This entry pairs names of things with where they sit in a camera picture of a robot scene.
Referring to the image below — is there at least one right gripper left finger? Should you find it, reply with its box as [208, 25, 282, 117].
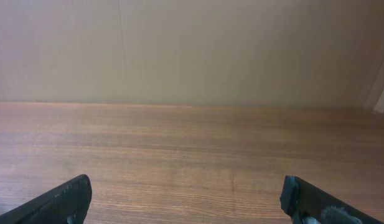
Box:
[0, 174, 92, 224]

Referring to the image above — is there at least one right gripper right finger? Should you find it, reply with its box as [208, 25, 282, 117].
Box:
[280, 175, 383, 224]

